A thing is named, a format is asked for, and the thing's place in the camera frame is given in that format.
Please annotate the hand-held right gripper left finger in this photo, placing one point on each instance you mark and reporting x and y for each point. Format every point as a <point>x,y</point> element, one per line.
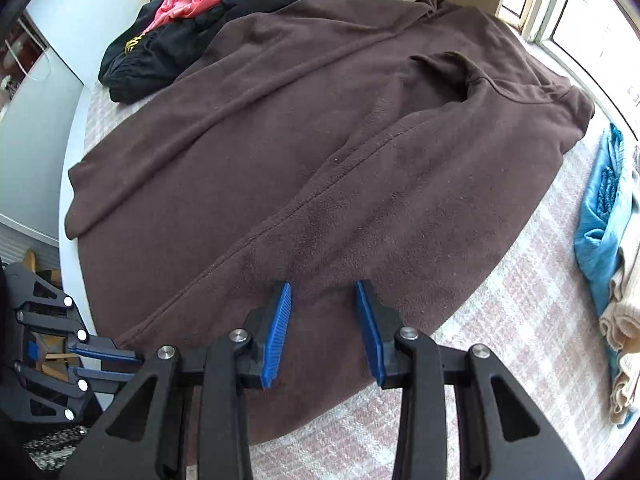
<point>277,335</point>

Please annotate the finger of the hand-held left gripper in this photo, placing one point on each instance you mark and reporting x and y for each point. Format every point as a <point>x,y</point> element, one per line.
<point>100,376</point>
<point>100,347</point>

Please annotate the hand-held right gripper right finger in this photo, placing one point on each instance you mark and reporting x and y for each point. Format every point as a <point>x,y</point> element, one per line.
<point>370,335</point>

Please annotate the brown fleece garment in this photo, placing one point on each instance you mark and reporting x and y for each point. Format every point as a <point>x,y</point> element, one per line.
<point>325,160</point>

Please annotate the black speckled jacket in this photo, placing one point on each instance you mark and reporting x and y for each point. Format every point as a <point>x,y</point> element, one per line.
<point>55,447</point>

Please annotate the plaid blanket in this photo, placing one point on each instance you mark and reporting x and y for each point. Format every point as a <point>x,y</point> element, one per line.
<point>525,310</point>

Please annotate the folded blue garment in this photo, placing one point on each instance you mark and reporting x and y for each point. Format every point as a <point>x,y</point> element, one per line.
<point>600,240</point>

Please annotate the folded beige knit cardigan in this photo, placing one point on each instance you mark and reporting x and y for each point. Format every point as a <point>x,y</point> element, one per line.
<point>625,310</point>

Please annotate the black garment with yellow print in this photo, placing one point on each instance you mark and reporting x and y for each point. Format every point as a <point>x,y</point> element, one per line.
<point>165,55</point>

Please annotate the white window frame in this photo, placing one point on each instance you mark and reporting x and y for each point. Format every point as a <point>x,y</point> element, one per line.
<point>545,10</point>

